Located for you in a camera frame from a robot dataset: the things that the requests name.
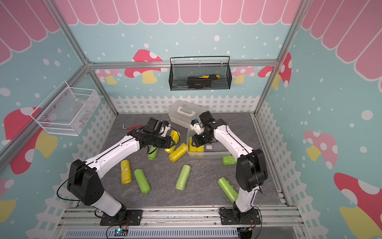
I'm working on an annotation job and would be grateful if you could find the clear plastic storage box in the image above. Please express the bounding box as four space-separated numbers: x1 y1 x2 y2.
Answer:
187 130 231 159

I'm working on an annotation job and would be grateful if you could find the yellow roll with blue label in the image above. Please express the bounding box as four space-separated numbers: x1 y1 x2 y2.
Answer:
197 146 205 153

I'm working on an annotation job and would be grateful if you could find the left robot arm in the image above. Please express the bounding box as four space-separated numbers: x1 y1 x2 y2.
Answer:
67 118 176 219

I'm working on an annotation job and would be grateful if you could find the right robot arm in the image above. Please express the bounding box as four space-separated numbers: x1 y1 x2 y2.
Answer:
190 111 269 221

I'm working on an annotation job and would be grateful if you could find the yellow roll under left arm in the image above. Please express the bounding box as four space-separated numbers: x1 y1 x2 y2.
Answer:
120 160 132 184

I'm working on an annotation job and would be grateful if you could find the green roll upper left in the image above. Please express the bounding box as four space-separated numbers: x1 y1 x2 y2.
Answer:
147 146 158 160

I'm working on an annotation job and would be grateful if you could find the green roll under right gripper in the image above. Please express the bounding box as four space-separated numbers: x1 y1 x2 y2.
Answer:
222 155 237 166

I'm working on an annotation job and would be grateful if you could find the green roll lower left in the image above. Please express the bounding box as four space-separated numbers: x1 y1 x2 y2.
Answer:
134 168 151 194

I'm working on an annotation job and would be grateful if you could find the light green roll centre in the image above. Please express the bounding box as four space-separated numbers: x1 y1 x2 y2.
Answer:
176 164 191 191

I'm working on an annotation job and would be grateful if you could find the green roll lower right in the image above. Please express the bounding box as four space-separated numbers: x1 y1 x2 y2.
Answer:
217 177 238 203

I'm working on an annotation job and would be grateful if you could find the black tool in basket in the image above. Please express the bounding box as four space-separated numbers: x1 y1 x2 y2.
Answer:
187 76 212 89

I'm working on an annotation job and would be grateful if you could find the yellow black screwdriver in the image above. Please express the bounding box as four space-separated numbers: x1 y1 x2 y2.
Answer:
195 75 220 79

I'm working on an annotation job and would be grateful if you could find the small circuit board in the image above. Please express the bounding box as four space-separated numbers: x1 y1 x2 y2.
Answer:
114 228 128 237

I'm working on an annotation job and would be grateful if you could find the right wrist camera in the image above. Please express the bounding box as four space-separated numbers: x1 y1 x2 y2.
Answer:
191 119 204 135

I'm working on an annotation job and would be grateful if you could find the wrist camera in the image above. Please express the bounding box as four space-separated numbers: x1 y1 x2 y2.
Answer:
191 119 204 135
158 120 171 137

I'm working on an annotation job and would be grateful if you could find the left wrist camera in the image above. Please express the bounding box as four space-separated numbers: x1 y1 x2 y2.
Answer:
158 120 171 137

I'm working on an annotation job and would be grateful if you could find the red handled hex key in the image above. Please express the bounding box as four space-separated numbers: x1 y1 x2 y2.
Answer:
122 124 146 130

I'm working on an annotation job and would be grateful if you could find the white lidded case with handle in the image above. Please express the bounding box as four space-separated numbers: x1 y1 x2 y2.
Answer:
169 100 206 129

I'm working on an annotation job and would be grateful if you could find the black wire mesh basket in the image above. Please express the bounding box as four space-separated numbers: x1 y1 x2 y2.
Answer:
169 56 232 91

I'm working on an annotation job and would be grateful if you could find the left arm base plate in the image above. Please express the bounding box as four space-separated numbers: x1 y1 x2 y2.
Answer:
100 209 143 226

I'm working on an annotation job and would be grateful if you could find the white wire basket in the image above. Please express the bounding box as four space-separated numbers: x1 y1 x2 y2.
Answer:
30 81 101 136

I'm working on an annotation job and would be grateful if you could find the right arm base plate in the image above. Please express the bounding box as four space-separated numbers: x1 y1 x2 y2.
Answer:
218 207 262 226

